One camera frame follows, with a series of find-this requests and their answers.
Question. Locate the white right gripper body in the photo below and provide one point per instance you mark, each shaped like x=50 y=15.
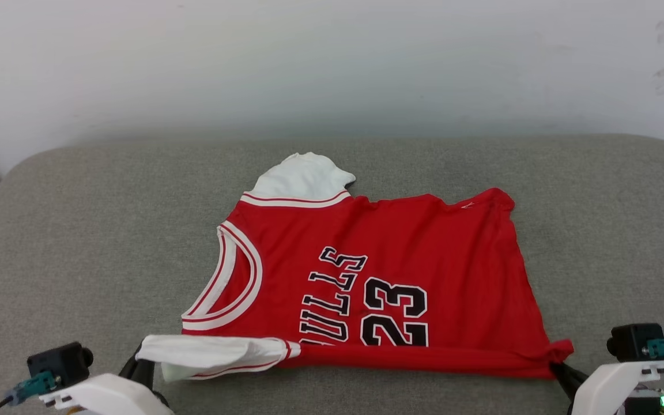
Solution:
x=606 y=386

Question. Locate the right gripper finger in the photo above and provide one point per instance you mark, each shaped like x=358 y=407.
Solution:
x=568 y=379

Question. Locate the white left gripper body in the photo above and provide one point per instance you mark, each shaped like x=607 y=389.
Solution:
x=107 y=397

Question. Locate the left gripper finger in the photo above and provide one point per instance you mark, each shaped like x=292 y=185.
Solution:
x=139 y=372

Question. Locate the red basketball jersey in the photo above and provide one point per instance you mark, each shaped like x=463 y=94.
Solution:
x=424 y=248

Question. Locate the grey fabric sofa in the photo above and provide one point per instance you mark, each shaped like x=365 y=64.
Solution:
x=78 y=259

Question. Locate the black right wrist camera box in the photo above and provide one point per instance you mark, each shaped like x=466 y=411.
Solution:
x=634 y=341

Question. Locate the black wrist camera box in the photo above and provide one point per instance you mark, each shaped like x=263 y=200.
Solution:
x=634 y=341
x=58 y=362

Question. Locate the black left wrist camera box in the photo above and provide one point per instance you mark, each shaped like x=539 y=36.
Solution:
x=58 y=362

